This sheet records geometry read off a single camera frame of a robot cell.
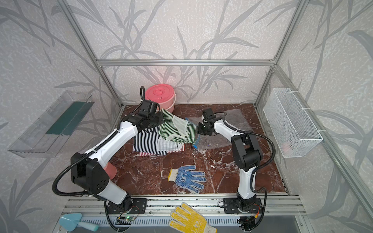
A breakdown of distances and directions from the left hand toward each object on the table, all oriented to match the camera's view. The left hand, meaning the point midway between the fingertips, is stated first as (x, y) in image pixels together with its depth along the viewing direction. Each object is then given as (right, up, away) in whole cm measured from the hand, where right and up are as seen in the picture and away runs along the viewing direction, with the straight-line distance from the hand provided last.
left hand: (163, 118), depth 85 cm
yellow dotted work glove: (+13, -50, -15) cm, 53 cm away
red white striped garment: (-13, -23, +7) cm, 27 cm away
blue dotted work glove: (+14, -35, -2) cm, 38 cm away
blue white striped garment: (-14, -16, +9) cm, 23 cm away
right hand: (+20, -8, +12) cm, 25 cm away
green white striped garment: (+6, -7, +8) cm, 12 cm away
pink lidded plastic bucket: (-4, +17, +17) cm, 24 cm away
